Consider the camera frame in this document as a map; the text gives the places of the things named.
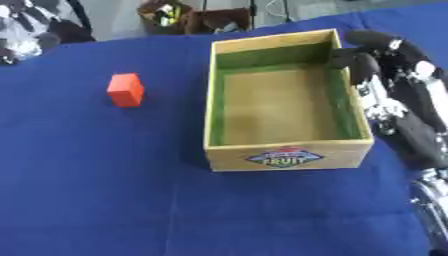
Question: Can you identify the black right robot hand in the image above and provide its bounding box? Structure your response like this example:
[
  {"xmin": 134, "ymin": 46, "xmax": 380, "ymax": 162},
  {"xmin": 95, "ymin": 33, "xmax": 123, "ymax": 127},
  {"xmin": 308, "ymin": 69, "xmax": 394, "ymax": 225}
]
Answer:
[{"xmin": 329, "ymin": 29, "xmax": 448, "ymax": 170}]

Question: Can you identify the tan box with green inside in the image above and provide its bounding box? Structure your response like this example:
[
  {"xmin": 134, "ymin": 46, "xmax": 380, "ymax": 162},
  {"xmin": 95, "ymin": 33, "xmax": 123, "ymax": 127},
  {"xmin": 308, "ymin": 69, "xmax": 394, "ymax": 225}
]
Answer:
[{"xmin": 203, "ymin": 28, "xmax": 377, "ymax": 173}]

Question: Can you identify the black tripod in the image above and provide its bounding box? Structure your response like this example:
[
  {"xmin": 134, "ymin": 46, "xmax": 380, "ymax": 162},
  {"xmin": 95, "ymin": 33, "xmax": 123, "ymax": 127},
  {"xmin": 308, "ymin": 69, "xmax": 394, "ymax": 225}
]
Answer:
[{"xmin": 199, "ymin": 0, "xmax": 296, "ymax": 30}]

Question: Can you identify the brown bag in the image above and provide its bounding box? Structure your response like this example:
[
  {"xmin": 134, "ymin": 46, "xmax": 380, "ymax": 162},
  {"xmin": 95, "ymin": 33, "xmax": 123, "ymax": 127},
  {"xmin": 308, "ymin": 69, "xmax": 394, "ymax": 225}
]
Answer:
[{"xmin": 136, "ymin": 0, "xmax": 254, "ymax": 36}]

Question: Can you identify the orange block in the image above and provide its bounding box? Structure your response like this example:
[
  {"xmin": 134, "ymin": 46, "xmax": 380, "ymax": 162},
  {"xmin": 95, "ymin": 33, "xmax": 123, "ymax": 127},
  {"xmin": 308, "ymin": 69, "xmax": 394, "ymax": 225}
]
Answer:
[{"xmin": 105, "ymin": 72, "xmax": 146, "ymax": 108}]

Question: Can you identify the black and white patterned bag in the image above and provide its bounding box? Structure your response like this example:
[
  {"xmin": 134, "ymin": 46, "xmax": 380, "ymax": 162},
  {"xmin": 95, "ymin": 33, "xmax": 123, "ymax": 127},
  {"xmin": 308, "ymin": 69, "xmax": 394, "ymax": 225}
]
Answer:
[{"xmin": 0, "ymin": 0, "xmax": 98, "ymax": 66}]

